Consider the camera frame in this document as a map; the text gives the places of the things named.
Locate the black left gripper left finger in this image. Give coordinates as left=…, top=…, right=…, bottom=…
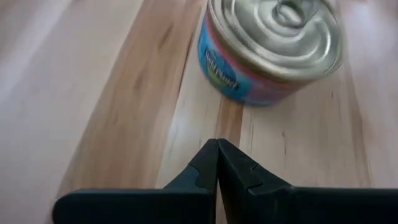
left=52, top=139, right=218, bottom=224

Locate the gold-lid blue red can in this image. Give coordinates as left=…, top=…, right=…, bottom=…
left=197, top=0, right=345, bottom=107

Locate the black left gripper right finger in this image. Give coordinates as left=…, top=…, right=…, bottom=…
left=218, top=139, right=398, bottom=224

